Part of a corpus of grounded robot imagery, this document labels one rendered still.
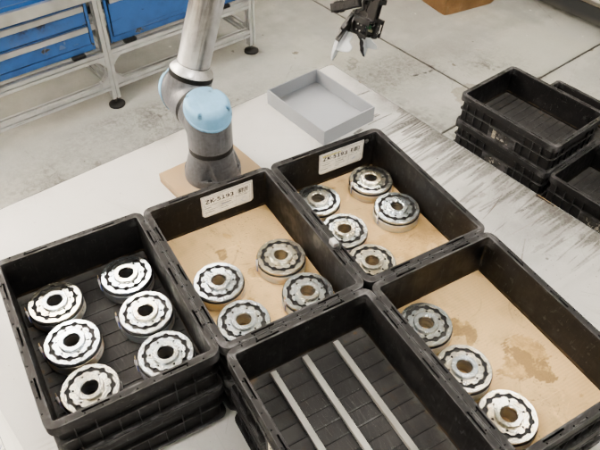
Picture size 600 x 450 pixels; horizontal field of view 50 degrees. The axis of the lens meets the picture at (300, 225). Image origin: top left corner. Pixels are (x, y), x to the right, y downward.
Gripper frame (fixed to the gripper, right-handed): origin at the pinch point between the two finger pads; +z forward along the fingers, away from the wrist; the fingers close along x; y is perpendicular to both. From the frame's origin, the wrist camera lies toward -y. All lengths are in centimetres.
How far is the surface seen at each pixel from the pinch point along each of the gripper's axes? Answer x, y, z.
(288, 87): -6.4, -13.8, 15.2
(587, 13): 261, -29, 4
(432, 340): -59, 81, 17
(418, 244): -39, 62, 14
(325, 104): -1.2, -2.0, 15.9
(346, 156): -36, 35, 8
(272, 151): -27.4, 4.1, 24.3
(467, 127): 54, 20, 22
